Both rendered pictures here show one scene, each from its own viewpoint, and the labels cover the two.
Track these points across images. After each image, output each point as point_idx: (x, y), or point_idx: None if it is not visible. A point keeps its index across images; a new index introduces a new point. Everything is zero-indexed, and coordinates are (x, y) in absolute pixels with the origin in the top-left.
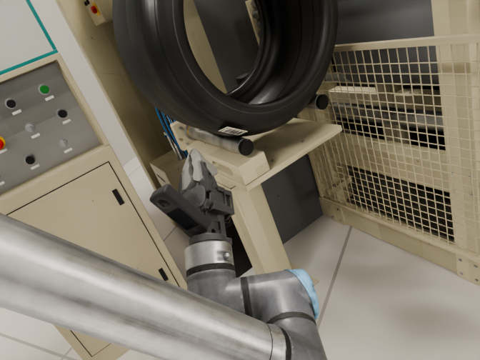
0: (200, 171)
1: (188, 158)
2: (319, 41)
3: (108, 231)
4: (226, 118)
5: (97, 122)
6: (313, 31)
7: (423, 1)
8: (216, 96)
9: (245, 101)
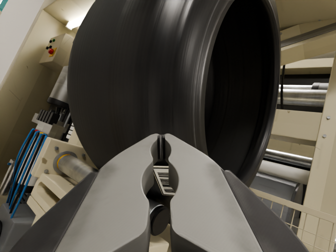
0: (231, 205)
1: (151, 142)
2: (251, 161)
3: None
4: None
5: None
6: (226, 156)
7: (275, 191)
8: (196, 114)
9: None
